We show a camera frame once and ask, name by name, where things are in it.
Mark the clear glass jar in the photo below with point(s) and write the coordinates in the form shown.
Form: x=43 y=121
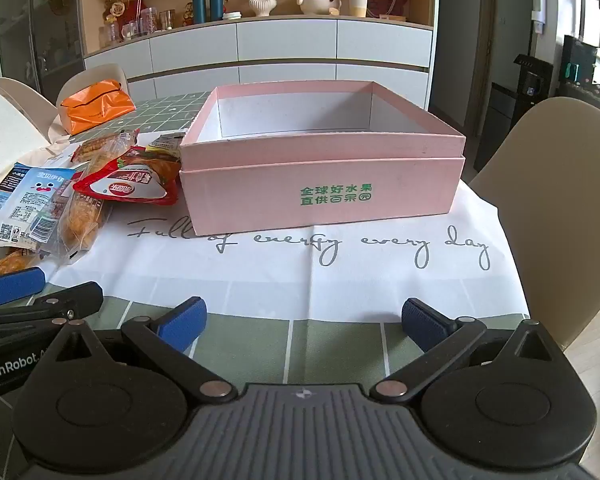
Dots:
x=167 y=20
x=149 y=22

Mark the clear packet orange bread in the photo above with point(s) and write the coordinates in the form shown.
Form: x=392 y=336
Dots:
x=80 y=222
x=15 y=261

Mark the black water dispenser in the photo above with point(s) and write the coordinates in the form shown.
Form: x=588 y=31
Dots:
x=525 y=90

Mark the white wall device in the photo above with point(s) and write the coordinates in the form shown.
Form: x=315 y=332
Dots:
x=539 y=10

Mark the yellow white cup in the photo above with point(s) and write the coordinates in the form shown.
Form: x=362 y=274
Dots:
x=358 y=4

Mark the red gold ornament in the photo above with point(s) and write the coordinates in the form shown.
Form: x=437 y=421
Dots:
x=122 y=10

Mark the orange bag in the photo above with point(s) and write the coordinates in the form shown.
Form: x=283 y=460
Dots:
x=95 y=110

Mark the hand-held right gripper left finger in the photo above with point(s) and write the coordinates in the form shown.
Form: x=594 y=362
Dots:
x=180 y=321

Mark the green white printed tablecloth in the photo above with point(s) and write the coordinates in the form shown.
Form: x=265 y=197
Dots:
x=330 y=280

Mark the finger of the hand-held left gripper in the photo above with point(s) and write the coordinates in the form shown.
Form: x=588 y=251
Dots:
x=75 y=297
x=15 y=286

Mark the small yellow snack packet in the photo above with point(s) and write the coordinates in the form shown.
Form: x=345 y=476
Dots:
x=165 y=142

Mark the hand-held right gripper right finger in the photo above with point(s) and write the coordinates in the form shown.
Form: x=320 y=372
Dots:
x=426 y=327

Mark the black fish tank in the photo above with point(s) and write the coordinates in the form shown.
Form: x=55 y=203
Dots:
x=580 y=65

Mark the cream tote bag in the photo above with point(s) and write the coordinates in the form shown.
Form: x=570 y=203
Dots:
x=10 y=125

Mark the dark glass display cabinet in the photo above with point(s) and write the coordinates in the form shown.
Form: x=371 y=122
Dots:
x=35 y=35

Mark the blue white snack packet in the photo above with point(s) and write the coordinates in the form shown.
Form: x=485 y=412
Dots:
x=25 y=195

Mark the pink cardboard box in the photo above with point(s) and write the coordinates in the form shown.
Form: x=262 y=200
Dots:
x=280 y=195

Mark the teal bottle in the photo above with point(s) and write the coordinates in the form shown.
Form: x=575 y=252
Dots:
x=216 y=2
x=199 y=5

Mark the red snack packet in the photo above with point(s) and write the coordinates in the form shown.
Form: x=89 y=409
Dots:
x=130 y=187

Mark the beige chair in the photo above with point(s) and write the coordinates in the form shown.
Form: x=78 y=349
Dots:
x=555 y=185
x=105 y=74

